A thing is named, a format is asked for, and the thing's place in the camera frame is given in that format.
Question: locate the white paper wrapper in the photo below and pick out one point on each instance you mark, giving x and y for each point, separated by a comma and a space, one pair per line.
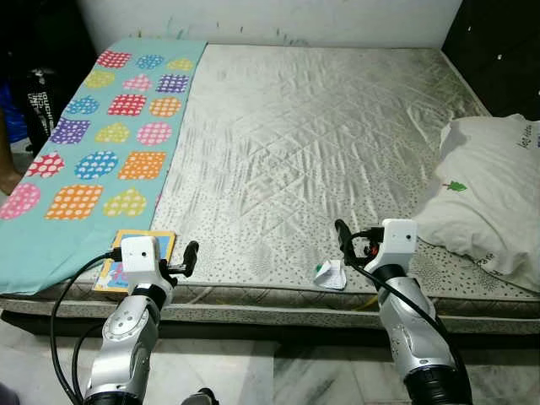
331, 275

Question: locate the white pillow green tree print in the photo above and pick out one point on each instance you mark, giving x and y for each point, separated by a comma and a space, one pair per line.
481, 186

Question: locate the teal blanket colourful dotted shapes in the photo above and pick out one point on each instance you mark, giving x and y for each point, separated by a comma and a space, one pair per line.
126, 135

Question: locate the yellow-bordered blue children's book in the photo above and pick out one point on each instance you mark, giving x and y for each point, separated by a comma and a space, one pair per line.
108, 278

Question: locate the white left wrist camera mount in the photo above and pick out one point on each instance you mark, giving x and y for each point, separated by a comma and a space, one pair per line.
139, 260

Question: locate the robot left leg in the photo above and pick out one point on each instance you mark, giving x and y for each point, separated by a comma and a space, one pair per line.
201, 397

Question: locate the quilted grey white mattress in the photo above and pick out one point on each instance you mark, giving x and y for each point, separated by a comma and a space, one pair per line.
295, 143

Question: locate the black tufted headboard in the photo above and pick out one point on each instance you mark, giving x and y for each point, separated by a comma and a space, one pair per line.
498, 51

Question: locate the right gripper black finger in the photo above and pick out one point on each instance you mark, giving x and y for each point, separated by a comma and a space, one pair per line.
345, 240

